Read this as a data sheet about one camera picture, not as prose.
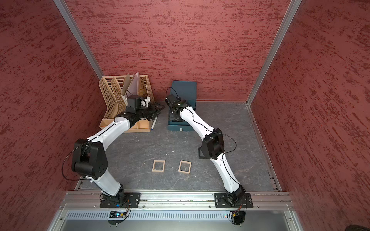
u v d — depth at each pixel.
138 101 0.70
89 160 0.46
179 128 0.93
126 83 0.93
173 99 0.74
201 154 0.92
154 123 1.06
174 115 0.66
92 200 0.76
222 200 0.74
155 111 0.77
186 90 1.10
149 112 0.78
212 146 0.58
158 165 0.87
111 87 0.97
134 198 0.74
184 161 0.87
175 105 0.68
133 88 0.90
